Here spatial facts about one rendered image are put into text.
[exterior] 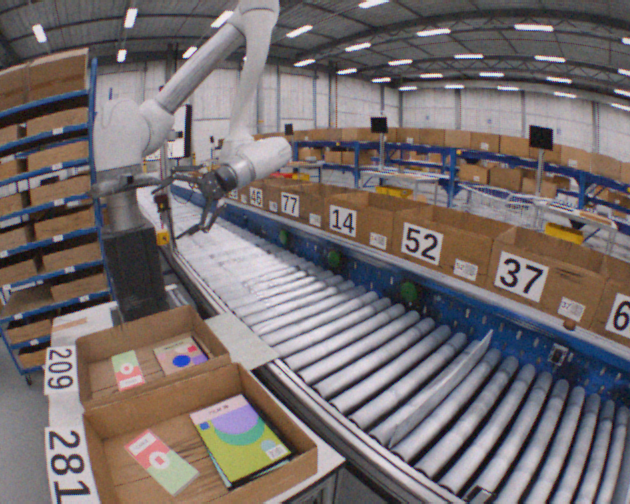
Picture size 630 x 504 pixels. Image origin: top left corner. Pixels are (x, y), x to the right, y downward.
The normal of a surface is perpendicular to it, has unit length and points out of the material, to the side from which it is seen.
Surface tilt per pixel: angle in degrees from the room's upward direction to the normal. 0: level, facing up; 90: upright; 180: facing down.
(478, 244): 90
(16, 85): 118
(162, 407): 89
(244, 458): 0
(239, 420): 0
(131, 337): 89
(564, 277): 91
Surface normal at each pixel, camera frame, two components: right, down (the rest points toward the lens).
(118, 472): -0.03, -0.95
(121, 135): 0.69, 0.22
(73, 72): 0.51, 0.74
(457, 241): -0.78, 0.22
